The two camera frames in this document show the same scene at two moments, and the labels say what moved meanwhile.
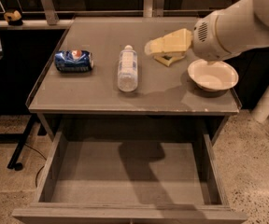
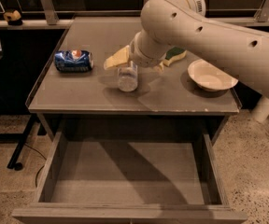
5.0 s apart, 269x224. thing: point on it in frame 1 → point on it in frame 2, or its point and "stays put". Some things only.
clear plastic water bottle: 127,69 stays put
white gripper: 205,41 → 136,55
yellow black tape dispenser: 13,18 stays put
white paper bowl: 212,77 stays put
